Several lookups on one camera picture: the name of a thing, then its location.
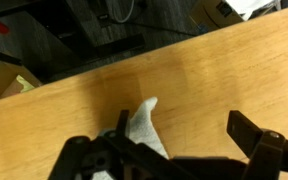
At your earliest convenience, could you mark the cardboard box on floor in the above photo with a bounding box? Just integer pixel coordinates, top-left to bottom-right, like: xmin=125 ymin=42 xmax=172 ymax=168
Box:
xmin=189 ymin=0 xmax=281 ymax=31

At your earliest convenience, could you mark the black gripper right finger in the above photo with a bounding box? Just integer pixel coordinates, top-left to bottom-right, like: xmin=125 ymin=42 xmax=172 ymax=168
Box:
xmin=226 ymin=110 xmax=288 ymax=180

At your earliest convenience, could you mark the white square towel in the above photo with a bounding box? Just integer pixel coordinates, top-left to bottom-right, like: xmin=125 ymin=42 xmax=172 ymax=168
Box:
xmin=90 ymin=96 xmax=170 ymax=180

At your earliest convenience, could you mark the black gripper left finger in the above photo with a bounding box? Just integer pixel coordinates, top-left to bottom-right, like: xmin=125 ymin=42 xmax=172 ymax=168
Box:
xmin=47 ymin=110 xmax=198 ymax=180

